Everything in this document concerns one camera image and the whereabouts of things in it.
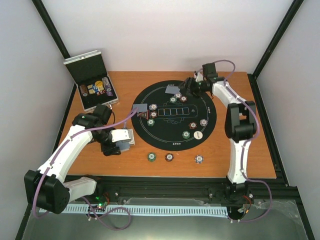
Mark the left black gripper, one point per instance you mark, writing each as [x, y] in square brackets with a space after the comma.
[111, 150]

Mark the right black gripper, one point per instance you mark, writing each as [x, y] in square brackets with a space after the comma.
[188, 85]

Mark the blue card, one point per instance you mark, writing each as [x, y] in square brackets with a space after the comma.
[141, 107]
[172, 90]

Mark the green poker chip stack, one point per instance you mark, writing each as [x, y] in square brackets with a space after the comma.
[151, 156]

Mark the red triangular all-in button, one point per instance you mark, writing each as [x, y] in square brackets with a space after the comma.
[144, 115]

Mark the brown poker chip stack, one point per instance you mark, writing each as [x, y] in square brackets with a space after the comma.
[169, 157]

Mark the blue poker chip stack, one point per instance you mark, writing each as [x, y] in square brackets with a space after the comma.
[199, 159]

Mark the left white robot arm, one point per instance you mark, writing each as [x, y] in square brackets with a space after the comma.
[65, 160]

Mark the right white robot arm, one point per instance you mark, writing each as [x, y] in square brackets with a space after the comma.
[241, 124]

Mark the round black poker mat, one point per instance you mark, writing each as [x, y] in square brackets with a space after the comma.
[174, 118]

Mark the chips inside case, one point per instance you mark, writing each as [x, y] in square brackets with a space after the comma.
[99, 87]

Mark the aluminium poker case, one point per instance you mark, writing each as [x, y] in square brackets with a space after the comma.
[85, 69]

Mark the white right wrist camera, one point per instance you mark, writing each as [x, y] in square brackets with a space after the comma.
[198, 76]

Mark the light blue cable duct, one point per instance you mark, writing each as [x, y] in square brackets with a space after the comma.
[149, 210]

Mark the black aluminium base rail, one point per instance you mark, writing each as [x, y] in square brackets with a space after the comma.
[208, 190]

